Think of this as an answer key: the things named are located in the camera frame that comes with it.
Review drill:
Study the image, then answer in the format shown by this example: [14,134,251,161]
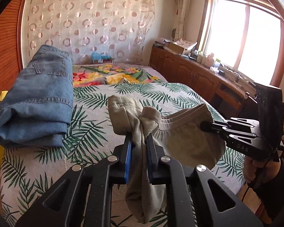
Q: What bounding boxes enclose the circle print sheer curtain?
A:
[26,0,157,65]

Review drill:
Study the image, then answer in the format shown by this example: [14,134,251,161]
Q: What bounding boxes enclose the white lace drape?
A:
[176,0,193,40]

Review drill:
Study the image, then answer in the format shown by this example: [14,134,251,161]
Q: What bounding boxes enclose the light blue bag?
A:
[91,52,112,63]

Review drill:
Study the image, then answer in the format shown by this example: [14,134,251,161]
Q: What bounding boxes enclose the wooden slatted wardrobe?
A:
[0,0,30,100]

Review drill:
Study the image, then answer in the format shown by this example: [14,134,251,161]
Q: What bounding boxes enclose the open cardboard box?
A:
[168,40,197,55]

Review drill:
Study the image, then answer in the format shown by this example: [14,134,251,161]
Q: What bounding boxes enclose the leaf print bed sheet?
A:
[0,82,247,227]

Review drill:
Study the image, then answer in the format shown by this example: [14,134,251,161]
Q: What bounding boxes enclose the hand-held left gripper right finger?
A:
[145,134,263,227]

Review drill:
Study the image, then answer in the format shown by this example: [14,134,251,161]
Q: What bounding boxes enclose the floral blanket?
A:
[72,63,167,87]

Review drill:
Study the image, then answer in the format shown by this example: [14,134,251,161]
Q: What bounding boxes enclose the black cable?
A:
[241,182,254,202]

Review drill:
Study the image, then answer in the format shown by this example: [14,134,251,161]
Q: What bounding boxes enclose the person's right hand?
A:
[243,157,282,190]

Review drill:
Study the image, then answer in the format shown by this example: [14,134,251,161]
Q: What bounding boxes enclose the person's right forearm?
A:
[256,157,284,221]

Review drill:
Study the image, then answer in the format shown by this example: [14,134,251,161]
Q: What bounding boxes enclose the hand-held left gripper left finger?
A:
[15,138,135,227]

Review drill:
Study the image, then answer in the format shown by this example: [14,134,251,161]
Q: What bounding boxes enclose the pile of cabinet top items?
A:
[154,38,256,91]

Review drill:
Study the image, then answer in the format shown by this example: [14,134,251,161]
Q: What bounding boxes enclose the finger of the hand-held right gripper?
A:
[224,117,260,129]
[201,121,258,140]

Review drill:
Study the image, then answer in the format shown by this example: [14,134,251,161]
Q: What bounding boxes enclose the wooden framed window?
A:
[200,0,284,88]

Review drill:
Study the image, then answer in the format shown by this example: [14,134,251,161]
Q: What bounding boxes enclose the grey pants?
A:
[108,95,226,224]

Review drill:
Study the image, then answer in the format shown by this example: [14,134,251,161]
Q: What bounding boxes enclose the folded blue jeans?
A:
[0,45,74,149]

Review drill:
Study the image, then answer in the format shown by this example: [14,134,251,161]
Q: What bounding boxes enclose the wooden side cabinet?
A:
[149,46,258,109]

